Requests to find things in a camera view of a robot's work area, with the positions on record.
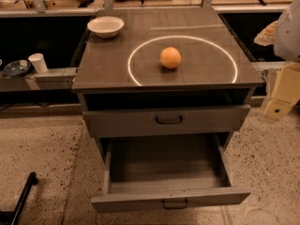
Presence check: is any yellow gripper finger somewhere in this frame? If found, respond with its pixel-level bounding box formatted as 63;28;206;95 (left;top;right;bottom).
262;62;300;121
254;21;278;46

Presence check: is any orange fruit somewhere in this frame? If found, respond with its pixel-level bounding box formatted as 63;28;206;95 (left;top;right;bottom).
159;47;181;69

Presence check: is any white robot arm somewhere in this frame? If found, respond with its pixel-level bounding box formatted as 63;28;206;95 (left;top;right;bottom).
254;0;300;122

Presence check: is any grey upper drawer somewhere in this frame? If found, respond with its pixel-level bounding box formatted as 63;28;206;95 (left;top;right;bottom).
83;105;250;138

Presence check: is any grey drawer cabinet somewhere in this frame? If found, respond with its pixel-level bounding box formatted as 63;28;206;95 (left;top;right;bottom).
72;7;263;155

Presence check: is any grey open middle drawer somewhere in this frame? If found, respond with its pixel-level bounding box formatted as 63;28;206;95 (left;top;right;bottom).
91;134;250;213

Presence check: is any white paper bowl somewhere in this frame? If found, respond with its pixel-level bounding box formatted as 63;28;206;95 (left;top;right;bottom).
87;16;125;38

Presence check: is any white paper cup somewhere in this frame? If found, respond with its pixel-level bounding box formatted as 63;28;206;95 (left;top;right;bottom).
28;53;48;73

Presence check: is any black metal bar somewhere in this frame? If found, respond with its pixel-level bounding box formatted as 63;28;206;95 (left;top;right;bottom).
0;172;38;225

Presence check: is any black upper drawer handle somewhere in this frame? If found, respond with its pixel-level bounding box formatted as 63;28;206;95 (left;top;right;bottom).
155;115;183;125

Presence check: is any black drawer handle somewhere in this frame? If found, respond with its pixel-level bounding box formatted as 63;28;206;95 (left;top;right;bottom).
155;115;183;125
161;199;188;210

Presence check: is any black middle drawer handle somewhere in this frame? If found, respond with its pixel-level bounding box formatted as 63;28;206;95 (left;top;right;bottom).
161;199;188;210

